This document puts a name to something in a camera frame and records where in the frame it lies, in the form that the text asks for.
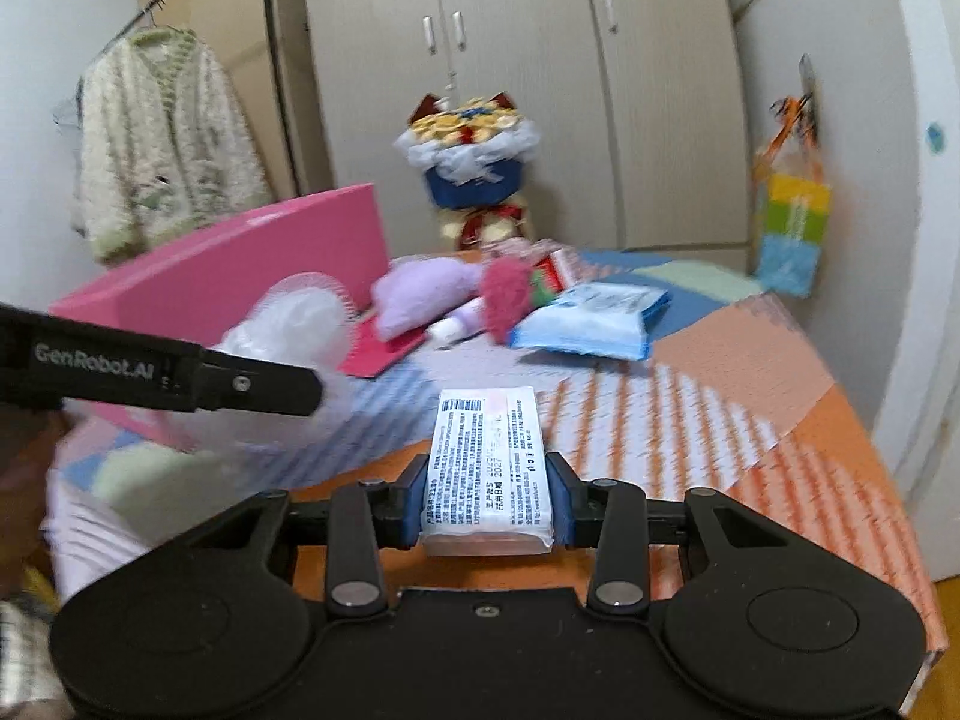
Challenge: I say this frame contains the white tissue pack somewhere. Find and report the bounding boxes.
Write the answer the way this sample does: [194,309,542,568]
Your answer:
[420,387,553,557]

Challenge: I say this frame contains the blue wet wipes pack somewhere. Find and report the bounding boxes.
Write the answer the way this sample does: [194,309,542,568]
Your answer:
[508,281,672,362]

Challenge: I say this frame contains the white tube bottle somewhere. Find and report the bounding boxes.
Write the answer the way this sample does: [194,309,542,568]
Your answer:
[427,298,485,349]

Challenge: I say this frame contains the purple plush cloud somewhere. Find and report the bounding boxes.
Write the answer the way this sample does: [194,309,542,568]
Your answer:
[371,257,483,341]

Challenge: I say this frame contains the pink fluffy pompom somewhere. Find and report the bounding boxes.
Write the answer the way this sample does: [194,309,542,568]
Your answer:
[480,257,532,344]

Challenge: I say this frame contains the pink storage box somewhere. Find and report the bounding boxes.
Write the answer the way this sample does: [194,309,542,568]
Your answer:
[49,184,387,449]

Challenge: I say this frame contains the patchwork tablecloth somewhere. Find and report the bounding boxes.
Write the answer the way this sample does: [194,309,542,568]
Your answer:
[50,254,949,660]

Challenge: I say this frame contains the white knit cardigan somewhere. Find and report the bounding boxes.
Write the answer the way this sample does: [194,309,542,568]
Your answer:
[76,28,275,266]

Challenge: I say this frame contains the red white small packet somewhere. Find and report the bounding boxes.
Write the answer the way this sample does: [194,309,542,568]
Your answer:
[532,249,579,299]

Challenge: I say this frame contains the cream gift box with ribbon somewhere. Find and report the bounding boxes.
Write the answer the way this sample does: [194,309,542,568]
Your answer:
[434,193,535,252]

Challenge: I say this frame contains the flower bouquet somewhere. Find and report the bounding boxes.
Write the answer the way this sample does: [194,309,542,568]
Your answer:
[394,93,540,210]

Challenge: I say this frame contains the colourful gift bag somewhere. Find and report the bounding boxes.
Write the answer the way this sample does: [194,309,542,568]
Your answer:
[754,94,833,299]

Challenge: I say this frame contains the beige wardrobe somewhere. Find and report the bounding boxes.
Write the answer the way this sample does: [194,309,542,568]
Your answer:
[306,0,748,255]

